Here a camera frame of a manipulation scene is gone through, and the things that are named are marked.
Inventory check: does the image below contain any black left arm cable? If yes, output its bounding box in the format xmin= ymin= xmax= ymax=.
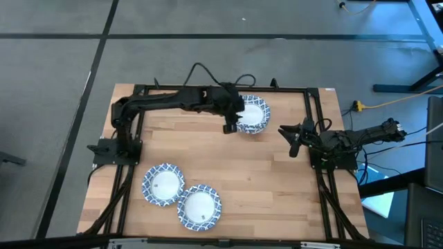
xmin=182 ymin=62 xmax=257 ymax=88

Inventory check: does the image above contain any black aluminium table frame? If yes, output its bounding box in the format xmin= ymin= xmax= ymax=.
xmin=76 ymin=82 xmax=370 ymax=243

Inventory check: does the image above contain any white paper sheet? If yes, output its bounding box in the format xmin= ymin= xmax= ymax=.
xmin=359 ymin=164 xmax=396 ymax=219

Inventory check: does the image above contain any yellow cable black plug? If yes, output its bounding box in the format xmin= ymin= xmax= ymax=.
xmin=337 ymin=0 xmax=377 ymax=17

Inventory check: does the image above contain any black laptop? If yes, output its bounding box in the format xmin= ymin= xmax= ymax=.
xmin=403 ymin=182 xmax=443 ymax=249

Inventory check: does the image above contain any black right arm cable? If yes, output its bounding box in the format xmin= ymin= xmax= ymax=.
xmin=313 ymin=117 xmax=334 ymax=134

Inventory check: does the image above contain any blue patterned paper bowl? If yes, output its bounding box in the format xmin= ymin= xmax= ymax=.
xmin=236 ymin=94 xmax=271 ymax=136
xmin=141 ymin=163 xmax=186 ymax=208
xmin=177 ymin=183 xmax=223 ymax=232

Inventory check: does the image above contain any white cable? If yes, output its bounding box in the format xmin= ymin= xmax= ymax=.
xmin=377 ymin=120 xmax=443 ymax=153

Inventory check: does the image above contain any black crossbar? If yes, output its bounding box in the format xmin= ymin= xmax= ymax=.
xmin=0 ymin=234 xmax=443 ymax=249

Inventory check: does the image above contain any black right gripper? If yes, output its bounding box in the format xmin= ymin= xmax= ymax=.
xmin=278 ymin=117 xmax=318 ymax=158

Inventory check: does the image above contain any black floor stand foot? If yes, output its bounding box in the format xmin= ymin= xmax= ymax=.
xmin=0 ymin=150 xmax=27 ymax=167

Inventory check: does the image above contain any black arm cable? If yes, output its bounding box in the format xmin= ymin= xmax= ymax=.
xmin=182 ymin=62 xmax=257 ymax=88
xmin=313 ymin=117 xmax=334 ymax=134

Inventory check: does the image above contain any grey computer case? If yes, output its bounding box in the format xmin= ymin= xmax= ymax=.
xmin=424 ymin=95 xmax=443 ymax=194

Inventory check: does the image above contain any dark metal desk frame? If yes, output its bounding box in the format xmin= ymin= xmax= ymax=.
xmin=372 ymin=0 xmax=443 ymax=94

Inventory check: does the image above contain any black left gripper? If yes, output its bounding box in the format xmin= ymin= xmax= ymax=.
xmin=217 ymin=83 xmax=246 ymax=135

